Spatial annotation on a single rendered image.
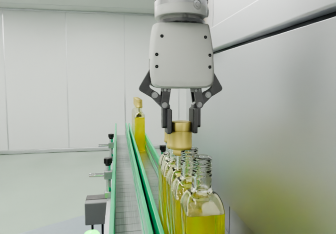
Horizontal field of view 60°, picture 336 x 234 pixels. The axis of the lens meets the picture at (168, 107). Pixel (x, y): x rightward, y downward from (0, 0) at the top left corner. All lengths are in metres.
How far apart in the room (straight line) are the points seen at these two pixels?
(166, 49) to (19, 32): 6.27
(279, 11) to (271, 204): 0.30
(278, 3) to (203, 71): 0.16
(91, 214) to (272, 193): 0.74
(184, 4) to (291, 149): 0.25
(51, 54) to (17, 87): 0.95
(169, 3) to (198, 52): 0.08
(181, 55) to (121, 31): 5.96
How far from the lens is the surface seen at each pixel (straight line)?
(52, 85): 6.44
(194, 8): 0.44
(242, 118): 0.58
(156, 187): 1.07
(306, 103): 0.41
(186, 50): 0.45
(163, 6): 0.45
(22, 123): 6.63
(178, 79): 0.45
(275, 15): 0.51
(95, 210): 1.11
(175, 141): 0.46
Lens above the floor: 1.42
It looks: 5 degrees down
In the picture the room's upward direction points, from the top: straight up
